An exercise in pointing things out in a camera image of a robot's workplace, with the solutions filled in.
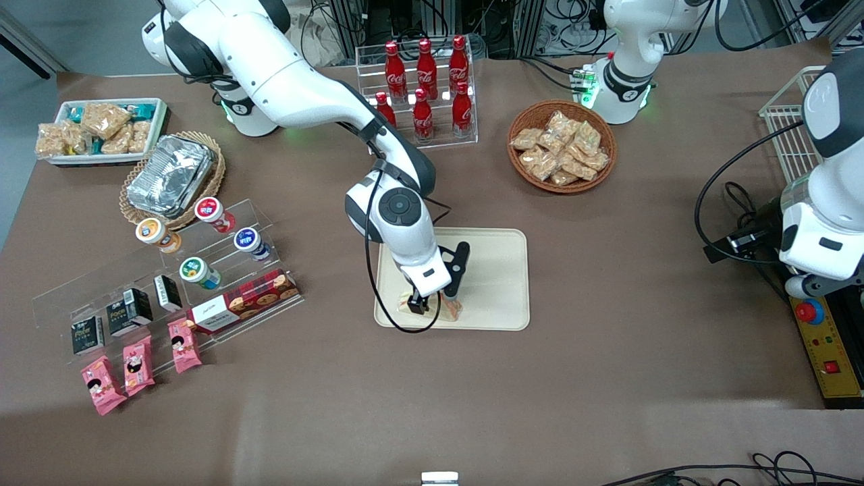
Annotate beige crumpled cloth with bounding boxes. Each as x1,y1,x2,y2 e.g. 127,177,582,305
287,7,342,68

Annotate round wicker basket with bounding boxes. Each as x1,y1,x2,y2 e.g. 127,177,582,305
507,100,618,195

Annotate clear acrylic bottle rack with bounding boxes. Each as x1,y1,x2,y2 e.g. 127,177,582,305
355,37,479,156

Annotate clear acrylic stepped shelf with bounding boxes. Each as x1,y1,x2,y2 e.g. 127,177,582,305
30,198,304,369

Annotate beige rectangular tray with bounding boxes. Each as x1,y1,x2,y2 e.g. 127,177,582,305
375,227,531,331

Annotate red cookie box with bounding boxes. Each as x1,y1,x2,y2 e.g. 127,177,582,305
187,269,301,336

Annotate orange lid yogurt cup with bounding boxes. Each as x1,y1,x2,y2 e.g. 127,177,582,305
135,218,182,254

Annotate black cable bundle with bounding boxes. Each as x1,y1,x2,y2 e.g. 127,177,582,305
724,181,767,232

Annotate yellow emergency stop box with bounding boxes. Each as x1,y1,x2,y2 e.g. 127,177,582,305
788,290,864,409

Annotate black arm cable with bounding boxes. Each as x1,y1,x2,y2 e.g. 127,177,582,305
364,162,452,334
695,120,807,265

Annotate pink snack pack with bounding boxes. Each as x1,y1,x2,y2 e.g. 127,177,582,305
81,356,128,416
167,317,203,375
123,335,156,397

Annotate red lid yogurt cup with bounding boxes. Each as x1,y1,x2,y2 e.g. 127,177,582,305
195,197,237,234

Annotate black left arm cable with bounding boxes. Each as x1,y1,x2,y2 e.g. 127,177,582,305
695,120,807,265

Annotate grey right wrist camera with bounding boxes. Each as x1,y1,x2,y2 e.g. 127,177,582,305
437,241,470,302

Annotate black floor cables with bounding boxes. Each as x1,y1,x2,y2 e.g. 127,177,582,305
604,451,864,486

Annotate aluminium foil container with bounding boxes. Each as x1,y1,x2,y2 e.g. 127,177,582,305
127,135,215,218

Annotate white plastic bin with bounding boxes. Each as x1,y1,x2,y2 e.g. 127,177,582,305
46,98,169,167

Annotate oval wicker basket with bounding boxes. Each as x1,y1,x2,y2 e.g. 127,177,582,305
119,132,227,232

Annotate black base power cable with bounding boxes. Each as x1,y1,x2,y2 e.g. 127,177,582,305
520,57,588,92

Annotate red cola bottle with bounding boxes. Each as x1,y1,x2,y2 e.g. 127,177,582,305
452,81,473,136
385,42,408,102
416,38,438,101
449,35,470,92
375,92,399,130
412,88,434,142

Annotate blue lid yogurt cup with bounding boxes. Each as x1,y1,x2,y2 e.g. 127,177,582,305
234,227,272,262

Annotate sandwich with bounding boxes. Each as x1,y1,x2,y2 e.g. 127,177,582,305
398,292,464,322

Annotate aluminium frame rack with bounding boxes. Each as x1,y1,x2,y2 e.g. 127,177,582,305
327,0,541,58

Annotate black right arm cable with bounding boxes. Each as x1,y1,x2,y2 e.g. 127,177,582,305
364,162,452,334

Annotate white wire rack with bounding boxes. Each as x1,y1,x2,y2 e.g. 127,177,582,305
759,65,830,184

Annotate black small carton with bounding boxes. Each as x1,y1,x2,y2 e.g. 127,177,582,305
72,315,105,356
107,289,154,337
154,275,183,313

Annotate green lid yogurt cup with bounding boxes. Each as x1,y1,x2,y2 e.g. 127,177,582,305
180,257,221,291

